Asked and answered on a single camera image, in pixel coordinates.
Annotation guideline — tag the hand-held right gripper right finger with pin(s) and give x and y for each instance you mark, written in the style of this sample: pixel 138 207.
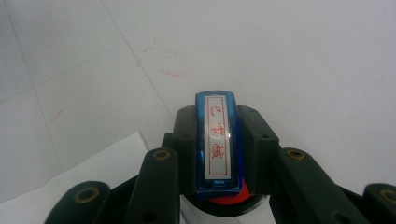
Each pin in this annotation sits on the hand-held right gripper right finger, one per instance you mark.
pixel 257 146

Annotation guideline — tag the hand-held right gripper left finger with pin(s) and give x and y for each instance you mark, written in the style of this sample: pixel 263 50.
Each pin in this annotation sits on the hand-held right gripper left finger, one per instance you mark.
pixel 184 149

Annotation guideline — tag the blue stamp with white label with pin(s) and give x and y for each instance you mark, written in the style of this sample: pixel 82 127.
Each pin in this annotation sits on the blue stamp with white label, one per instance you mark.
pixel 218 140

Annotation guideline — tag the black round red ink pad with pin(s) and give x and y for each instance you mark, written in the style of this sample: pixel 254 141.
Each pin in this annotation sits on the black round red ink pad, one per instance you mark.
pixel 232 202

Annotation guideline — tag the white paper sheet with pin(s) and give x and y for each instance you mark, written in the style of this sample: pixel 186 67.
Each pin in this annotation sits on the white paper sheet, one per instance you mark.
pixel 77 183

